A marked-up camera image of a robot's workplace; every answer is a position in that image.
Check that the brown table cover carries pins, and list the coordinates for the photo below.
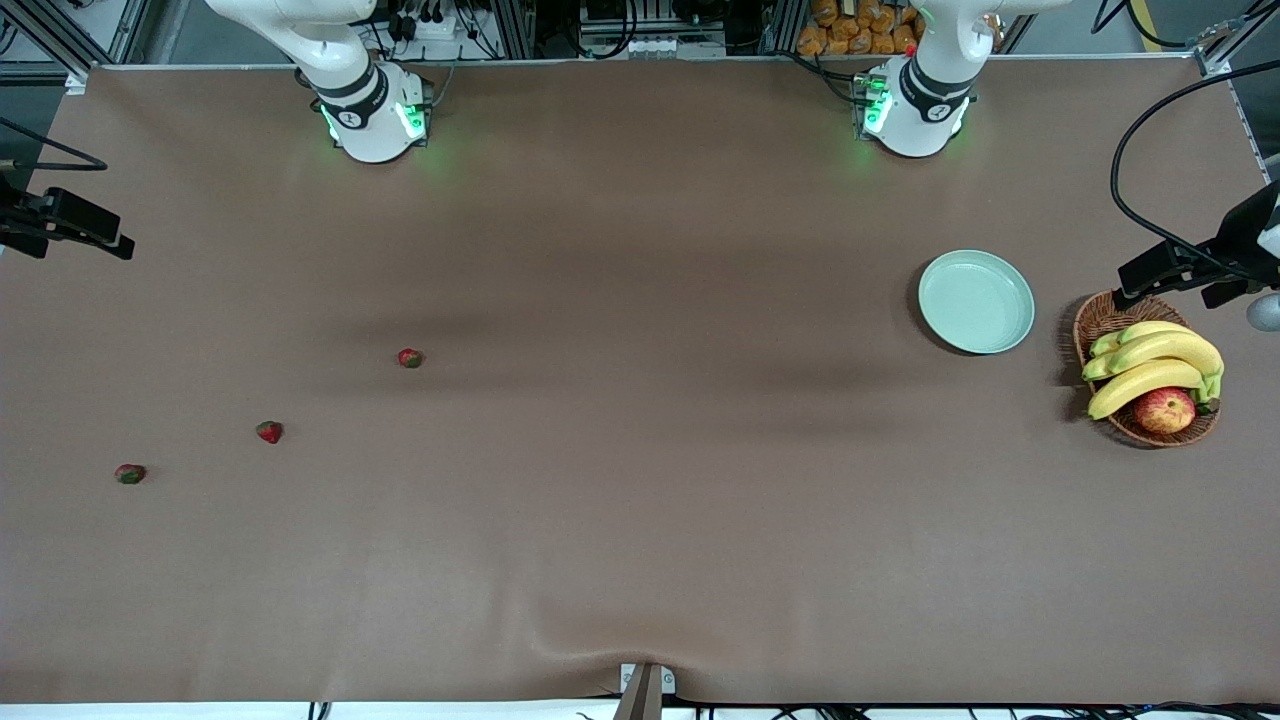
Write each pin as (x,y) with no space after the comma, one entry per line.
(640,560)

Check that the red strawberry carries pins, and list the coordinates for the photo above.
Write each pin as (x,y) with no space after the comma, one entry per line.
(269,432)
(130,473)
(410,357)

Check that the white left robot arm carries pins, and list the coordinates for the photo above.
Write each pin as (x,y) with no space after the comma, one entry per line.
(915,120)

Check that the red apple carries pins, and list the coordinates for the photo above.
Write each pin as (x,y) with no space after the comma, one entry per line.
(1165,410)

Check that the metal mount bracket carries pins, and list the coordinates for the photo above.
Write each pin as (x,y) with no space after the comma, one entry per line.
(645,695)

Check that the brown wicker basket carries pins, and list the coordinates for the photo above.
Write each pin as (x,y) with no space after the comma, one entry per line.
(1092,325)

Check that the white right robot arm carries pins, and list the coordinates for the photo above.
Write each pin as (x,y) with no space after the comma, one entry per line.
(375,125)

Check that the light green round plate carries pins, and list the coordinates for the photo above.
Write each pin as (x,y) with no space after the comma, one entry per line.
(975,300)

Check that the yellow banana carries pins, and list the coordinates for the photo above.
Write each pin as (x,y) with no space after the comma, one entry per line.
(1170,350)
(1140,385)
(1150,330)

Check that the white power strip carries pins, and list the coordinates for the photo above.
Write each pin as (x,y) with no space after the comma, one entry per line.
(440,28)

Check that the aluminium frame profile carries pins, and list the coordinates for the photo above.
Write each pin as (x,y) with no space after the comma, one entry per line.
(508,28)
(60,45)
(1235,35)
(782,25)

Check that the orange bread roll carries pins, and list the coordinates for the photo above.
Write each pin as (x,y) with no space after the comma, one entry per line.
(839,44)
(826,12)
(882,18)
(812,40)
(905,36)
(861,40)

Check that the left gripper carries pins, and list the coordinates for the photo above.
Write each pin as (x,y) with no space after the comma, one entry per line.
(1243,238)

